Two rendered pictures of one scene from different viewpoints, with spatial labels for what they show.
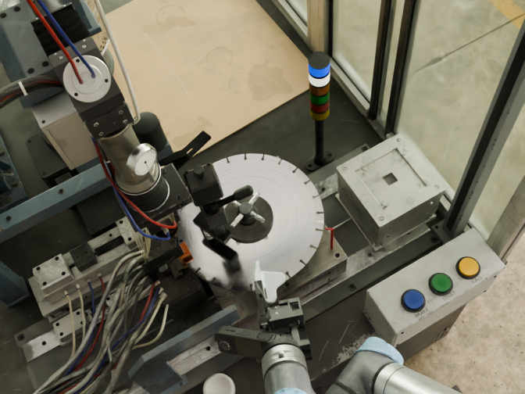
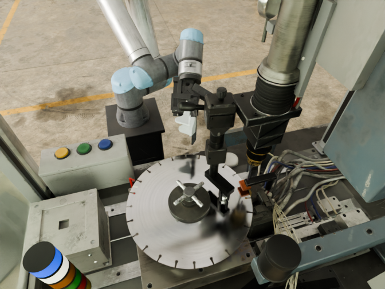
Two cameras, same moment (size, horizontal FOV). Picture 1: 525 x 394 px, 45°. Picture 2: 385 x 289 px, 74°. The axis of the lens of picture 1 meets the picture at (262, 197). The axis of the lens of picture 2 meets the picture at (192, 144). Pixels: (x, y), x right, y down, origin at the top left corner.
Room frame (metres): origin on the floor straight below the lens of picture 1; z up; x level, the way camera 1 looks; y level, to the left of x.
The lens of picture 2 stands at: (0.95, 0.07, 1.55)
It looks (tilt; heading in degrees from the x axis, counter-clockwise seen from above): 47 degrees down; 184
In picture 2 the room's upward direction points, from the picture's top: straight up
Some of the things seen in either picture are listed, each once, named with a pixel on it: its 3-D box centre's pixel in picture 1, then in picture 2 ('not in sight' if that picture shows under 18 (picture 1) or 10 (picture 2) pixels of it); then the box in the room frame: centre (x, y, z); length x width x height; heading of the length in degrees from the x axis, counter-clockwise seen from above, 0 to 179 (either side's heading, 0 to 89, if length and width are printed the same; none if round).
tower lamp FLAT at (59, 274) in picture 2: (319, 74); (51, 266); (0.83, -0.17, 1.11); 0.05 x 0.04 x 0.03; 20
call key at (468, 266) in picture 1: (468, 267); (62, 153); (0.43, -0.40, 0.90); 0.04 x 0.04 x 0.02
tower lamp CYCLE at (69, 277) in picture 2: (319, 84); (59, 272); (0.83, -0.17, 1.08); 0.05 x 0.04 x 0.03; 20
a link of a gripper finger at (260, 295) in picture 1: (262, 303); (193, 109); (0.37, 0.04, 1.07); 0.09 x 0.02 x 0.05; 1
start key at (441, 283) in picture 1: (441, 284); (84, 149); (0.40, -0.33, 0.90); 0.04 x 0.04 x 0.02
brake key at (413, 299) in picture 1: (412, 300); (105, 145); (0.38, -0.27, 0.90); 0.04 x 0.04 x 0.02
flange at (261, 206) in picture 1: (247, 216); (189, 199); (0.61, 0.04, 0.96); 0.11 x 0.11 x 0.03
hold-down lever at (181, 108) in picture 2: (227, 191); (199, 111); (0.55, 0.06, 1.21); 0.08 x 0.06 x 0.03; 110
